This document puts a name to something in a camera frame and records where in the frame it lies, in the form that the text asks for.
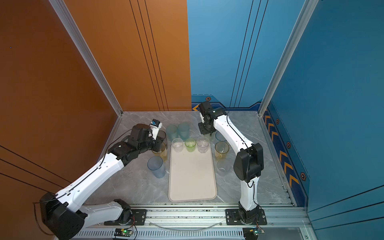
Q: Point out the amber glass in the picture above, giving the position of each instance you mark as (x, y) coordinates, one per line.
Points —
(221, 150)
(162, 153)

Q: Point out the green circuit board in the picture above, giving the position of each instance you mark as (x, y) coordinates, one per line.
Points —
(124, 233)
(252, 233)

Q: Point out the aluminium corner post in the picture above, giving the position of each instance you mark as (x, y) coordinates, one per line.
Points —
(295, 36)
(75, 34)

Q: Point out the clear ribbed glass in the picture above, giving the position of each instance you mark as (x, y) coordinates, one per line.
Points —
(203, 144)

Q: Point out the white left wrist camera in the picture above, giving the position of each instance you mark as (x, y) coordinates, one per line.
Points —
(155, 126)

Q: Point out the teal frosted glass left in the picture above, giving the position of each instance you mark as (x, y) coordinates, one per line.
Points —
(172, 132)

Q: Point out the teal frosted glass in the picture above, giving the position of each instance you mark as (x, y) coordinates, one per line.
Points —
(172, 132)
(184, 130)

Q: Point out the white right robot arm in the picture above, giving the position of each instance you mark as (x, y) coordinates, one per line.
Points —
(248, 164)

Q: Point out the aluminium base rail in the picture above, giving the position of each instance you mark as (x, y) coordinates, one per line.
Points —
(207, 222)

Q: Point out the aluminium corner post right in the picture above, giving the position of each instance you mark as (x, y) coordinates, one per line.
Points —
(295, 36)

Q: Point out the blue grey glass right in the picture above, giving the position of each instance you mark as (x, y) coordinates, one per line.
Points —
(219, 137)

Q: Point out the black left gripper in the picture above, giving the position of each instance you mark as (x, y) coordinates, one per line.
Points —
(157, 146)

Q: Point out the bright green glass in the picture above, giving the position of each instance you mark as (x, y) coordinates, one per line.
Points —
(190, 144)

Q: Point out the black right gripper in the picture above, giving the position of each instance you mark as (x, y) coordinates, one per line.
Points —
(202, 130)

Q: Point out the aluminium corner post left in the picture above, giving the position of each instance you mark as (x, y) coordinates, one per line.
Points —
(75, 34)

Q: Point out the right green circuit board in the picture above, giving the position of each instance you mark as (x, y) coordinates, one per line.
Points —
(252, 233)

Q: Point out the blue grey glass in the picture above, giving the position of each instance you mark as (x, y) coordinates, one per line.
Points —
(156, 166)
(219, 137)

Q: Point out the pale green frosted glass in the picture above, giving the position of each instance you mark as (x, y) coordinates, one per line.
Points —
(211, 137)

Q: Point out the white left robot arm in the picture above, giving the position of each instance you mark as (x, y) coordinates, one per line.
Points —
(64, 213)

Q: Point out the amber glass right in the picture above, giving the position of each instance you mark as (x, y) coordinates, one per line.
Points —
(221, 150)

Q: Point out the amber glass left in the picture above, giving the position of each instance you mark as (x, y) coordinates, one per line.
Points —
(162, 153)

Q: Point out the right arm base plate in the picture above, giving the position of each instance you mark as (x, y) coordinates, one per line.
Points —
(232, 216)

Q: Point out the blue grey glass left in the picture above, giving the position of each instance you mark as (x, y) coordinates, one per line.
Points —
(156, 166)

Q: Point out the dark grey glass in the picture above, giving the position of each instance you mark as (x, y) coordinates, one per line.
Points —
(163, 135)

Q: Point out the cream plastic tray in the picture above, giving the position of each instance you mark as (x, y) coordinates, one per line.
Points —
(192, 176)

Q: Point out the teal frosted glass right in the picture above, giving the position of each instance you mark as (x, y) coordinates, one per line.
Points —
(184, 130)

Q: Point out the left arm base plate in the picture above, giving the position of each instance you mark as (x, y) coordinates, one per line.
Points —
(138, 217)

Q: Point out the left green circuit board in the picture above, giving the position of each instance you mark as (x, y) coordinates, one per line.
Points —
(124, 233)

